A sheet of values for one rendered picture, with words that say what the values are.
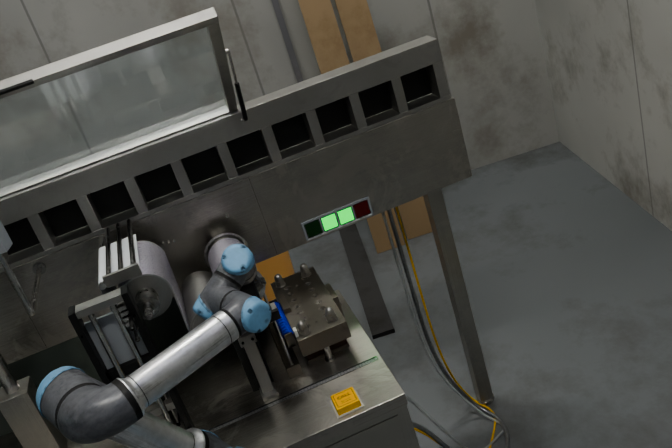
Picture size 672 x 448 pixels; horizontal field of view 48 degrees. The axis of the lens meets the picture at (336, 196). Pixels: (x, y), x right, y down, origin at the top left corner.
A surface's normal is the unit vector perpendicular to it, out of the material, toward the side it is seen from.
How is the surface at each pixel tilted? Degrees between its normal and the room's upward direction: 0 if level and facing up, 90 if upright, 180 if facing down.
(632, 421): 0
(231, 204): 90
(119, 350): 90
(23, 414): 90
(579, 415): 0
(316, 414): 0
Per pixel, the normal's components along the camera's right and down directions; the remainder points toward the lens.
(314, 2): 0.07, 0.19
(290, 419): -0.28, -0.87
